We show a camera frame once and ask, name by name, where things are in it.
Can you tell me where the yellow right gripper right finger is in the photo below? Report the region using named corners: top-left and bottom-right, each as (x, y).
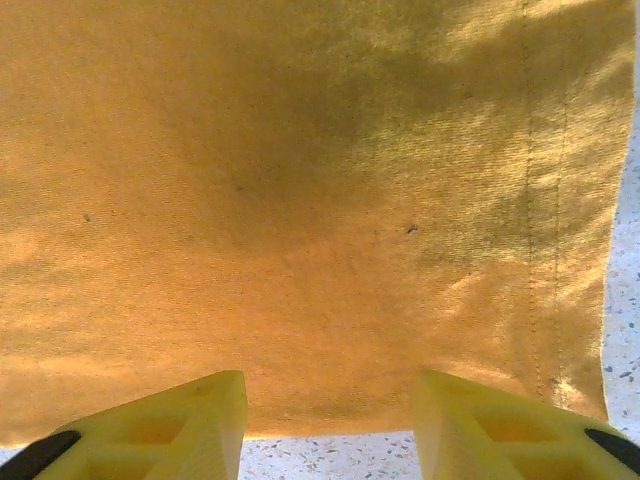
top-left (412, 368), bottom-right (640, 480)

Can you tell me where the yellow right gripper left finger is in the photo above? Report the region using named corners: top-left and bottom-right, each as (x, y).
top-left (0, 369), bottom-right (249, 480)

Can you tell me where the yellow t-shirt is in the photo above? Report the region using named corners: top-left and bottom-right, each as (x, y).
top-left (0, 0), bottom-right (637, 446)

